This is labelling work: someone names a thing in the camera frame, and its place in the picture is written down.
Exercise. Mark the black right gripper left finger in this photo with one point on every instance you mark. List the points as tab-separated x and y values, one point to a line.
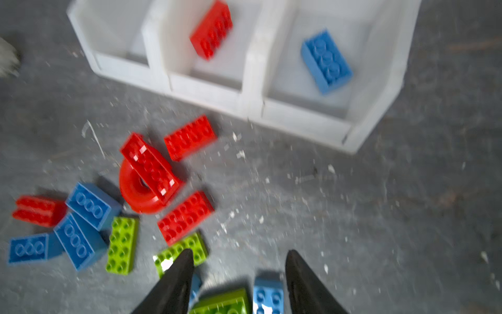
172	292

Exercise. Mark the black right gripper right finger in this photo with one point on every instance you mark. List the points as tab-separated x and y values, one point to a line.
307	293

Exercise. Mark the blue lego brick slanted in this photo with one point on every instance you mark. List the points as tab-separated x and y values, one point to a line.
195	291

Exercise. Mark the blue lego brick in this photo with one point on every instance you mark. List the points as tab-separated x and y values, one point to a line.
94	205
268	295
83	244
324	61
34	248

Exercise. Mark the red lego brick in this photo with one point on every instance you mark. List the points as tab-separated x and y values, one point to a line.
190	138
212	30
39	210
185	217

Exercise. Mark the red arch lego piece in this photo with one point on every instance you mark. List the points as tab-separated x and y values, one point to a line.
147	182

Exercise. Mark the green lego brick upright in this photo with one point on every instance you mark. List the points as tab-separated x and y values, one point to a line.
123	239

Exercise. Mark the white middle sorting bin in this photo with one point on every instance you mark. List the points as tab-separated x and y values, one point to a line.
234	79

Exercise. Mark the white sorting bin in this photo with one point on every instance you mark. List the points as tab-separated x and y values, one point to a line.
234	79
121	41
375	39

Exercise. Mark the white right sorting bin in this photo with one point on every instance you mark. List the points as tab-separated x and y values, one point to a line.
375	39

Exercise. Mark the white left sorting bin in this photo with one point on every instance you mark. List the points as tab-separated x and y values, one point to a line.
121	41

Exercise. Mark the white brown plush toy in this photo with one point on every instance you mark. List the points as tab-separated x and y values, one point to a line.
9	59

